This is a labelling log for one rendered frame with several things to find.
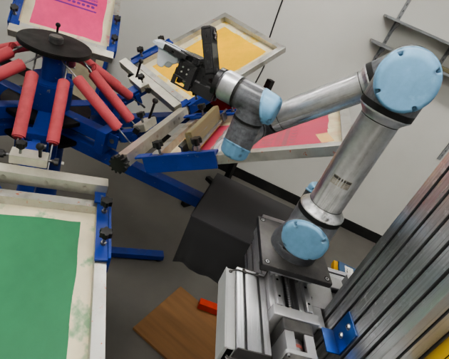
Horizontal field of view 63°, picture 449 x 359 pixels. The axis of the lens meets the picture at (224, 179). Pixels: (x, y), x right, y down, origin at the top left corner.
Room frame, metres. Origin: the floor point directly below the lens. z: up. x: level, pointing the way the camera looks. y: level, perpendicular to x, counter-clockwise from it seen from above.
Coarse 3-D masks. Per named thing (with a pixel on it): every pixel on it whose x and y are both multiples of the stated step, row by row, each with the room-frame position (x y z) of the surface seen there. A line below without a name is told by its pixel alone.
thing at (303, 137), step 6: (300, 132) 1.48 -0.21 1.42; (306, 132) 1.47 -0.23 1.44; (312, 132) 1.46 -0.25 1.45; (318, 132) 1.46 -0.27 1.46; (324, 132) 1.45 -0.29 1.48; (300, 138) 1.41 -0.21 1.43; (306, 138) 1.40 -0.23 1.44; (312, 138) 1.39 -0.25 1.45; (318, 138) 1.39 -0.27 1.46; (204, 144) 1.46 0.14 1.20; (210, 144) 1.45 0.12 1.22; (300, 144) 1.34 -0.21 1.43; (306, 144) 1.34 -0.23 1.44
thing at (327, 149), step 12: (348, 108) 1.64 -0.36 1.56; (192, 120) 1.76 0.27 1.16; (228, 120) 1.77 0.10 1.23; (348, 120) 1.46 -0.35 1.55; (180, 132) 1.56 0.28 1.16; (168, 144) 1.41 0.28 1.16; (312, 144) 1.24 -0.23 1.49; (324, 144) 1.22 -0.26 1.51; (336, 144) 1.21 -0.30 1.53; (216, 156) 1.22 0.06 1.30; (252, 156) 1.21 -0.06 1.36; (264, 156) 1.21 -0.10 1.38; (276, 156) 1.21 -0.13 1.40; (288, 156) 1.21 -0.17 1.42; (300, 156) 1.20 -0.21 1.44; (312, 156) 1.20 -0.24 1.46; (324, 156) 1.20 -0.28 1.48
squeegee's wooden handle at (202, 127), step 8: (208, 112) 1.61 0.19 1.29; (216, 112) 1.67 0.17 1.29; (200, 120) 1.47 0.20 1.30; (208, 120) 1.53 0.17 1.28; (216, 120) 1.64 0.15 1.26; (192, 128) 1.36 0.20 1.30; (200, 128) 1.42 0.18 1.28; (208, 128) 1.51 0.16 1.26; (192, 136) 1.32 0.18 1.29; (200, 136) 1.40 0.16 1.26
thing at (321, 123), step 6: (312, 120) 1.63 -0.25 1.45; (318, 120) 1.62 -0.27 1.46; (324, 120) 1.61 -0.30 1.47; (222, 126) 1.71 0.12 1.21; (228, 126) 1.70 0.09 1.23; (300, 126) 1.57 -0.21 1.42; (306, 126) 1.56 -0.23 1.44; (312, 126) 1.55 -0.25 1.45; (318, 126) 1.54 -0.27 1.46; (324, 126) 1.53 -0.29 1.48; (216, 132) 1.61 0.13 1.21; (222, 132) 1.60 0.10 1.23; (210, 138) 1.53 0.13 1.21; (216, 138) 1.53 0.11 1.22
